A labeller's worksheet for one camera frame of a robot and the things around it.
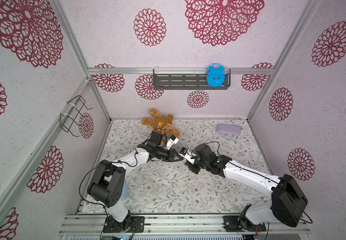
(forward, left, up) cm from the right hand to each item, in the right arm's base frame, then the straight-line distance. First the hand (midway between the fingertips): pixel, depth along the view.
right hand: (184, 159), depth 83 cm
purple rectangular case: (+33, -37, -11) cm, 50 cm away
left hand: (-1, +1, +1) cm, 2 cm away
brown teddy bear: (+30, +14, -4) cm, 34 cm away
